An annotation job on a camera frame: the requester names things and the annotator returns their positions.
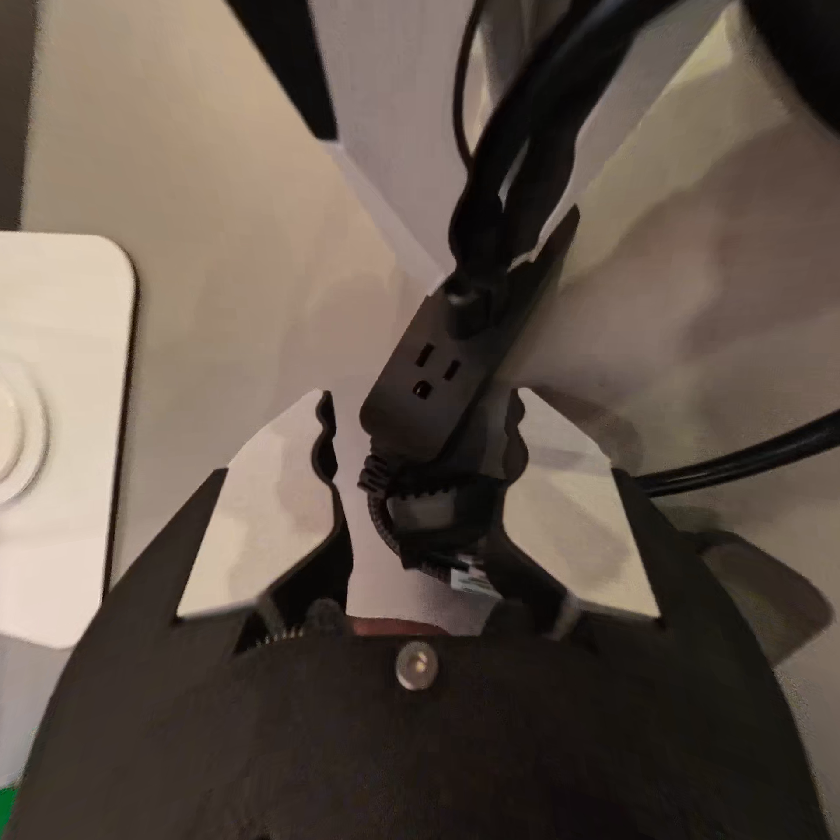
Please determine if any black power strip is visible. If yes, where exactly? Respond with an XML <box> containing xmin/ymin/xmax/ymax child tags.
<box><xmin>360</xmin><ymin>262</ymin><xmax>546</xmax><ymax>463</ymax></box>

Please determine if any white rounded pad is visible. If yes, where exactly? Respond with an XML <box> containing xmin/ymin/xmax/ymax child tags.
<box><xmin>0</xmin><ymin>233</ymin><xmax>139</xmax><ymax>651</ymax></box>

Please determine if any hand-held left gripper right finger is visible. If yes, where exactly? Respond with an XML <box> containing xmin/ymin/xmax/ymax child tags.
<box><xmin>486</xmin><ymin>387</ymin><xmax>661</xmax><ymax>634</ymax></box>

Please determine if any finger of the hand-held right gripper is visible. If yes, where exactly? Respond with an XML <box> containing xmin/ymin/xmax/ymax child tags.
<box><xmin>307</xmin><ymin>0</ymin><xmax>487</xmax><ymax>282</ymax></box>
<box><xmin>525</xmin><ymin>7</ymin><xmax>809</xmax><ymax>311</ymax></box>

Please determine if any black power cable with plug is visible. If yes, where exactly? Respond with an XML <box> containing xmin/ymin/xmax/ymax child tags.
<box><xmin>449</xmin><ymin>0</ymin><xmax>840</xmax><ymax>501</ymax></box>

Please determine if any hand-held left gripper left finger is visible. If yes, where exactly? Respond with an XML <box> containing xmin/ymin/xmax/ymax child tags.
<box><xmin>175</xmin><ymin>390</ymin><xmax>355</xmax><ymax>621</ymax></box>

